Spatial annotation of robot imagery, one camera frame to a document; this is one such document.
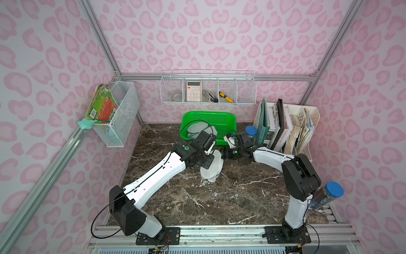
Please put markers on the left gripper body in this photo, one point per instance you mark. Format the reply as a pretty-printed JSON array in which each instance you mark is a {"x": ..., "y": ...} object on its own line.
[{"x": 205, "y": 159}]

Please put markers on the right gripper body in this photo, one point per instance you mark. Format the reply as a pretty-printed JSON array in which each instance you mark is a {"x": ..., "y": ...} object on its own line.
[{"x": 231, "y": 152}]

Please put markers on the white mesh laundry bag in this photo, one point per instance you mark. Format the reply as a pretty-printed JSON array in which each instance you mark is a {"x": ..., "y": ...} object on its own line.
[{"x": 212, "y": 173}]

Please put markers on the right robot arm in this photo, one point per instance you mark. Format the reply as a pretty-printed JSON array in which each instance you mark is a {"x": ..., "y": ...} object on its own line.
[{"x": 300, "y": 177}]

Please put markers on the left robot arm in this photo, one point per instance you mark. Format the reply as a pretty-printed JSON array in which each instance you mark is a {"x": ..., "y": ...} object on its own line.
[{"x": 125, "y": 204}]

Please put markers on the white mesh bag in basket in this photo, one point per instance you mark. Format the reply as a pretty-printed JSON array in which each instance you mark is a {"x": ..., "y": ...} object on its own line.
[{"x": 195, "y": 129}]

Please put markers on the pencil tube blue lid standing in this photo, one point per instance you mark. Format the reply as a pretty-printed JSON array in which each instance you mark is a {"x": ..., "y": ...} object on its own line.
[{"x": 251, "y": 131}]

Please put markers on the green plastic basket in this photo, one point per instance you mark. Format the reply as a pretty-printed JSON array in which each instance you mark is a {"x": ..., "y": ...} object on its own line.
[{"x": 224, "y": 123}]

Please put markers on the white book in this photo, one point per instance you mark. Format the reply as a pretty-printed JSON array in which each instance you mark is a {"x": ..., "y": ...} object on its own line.
[{"x": 286, "y": 130}]

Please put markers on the metal clips in shelf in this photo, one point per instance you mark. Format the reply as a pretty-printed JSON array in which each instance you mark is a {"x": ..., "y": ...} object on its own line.
[{"x": 209, "y": 98}]

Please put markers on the white file organizer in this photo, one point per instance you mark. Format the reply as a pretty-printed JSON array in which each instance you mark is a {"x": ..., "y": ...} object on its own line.
[{"x": 271, "y": 108}]

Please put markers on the round metal tin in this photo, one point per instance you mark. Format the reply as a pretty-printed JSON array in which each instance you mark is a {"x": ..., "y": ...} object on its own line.
[{"x": 176, "y": 97}]

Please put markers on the black binder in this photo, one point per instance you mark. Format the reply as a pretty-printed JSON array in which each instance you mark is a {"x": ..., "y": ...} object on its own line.
[{"x": 280, "y": 125}]

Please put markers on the yellow black utility knife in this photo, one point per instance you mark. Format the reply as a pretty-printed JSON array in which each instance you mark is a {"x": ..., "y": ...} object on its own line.
[{"x": 226, "y": 97}]

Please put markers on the beige papers in organizer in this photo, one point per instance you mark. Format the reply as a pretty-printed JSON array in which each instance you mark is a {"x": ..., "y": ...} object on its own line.
[{"x": 304, "y": 120}]

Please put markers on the white calculator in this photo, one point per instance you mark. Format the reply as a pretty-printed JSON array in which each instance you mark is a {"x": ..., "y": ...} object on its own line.
[{"x": 193, "y": 91}]

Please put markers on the pencil tube blue lid lying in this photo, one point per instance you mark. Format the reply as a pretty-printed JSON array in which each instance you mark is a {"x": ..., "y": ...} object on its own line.
[{"x": 326, "y": 194}]

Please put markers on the green red booklet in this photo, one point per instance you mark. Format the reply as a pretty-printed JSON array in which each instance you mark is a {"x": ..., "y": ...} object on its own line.
[{"x": 103, "y": 105}]

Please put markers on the mint green star hook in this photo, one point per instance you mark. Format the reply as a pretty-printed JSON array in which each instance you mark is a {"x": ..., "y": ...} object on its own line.
[{"x": 86, "y": 124}]

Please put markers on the white wire shelf back wall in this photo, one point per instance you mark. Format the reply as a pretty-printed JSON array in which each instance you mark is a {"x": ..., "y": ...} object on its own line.
[{"x": 240, "y": 86}]

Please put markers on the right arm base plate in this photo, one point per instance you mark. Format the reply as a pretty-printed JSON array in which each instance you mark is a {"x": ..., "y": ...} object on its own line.
[{"x": 286, "y": 235}]

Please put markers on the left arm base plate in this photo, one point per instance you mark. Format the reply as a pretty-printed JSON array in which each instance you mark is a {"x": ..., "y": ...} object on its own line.
[{"x": 168, "y": 235}]

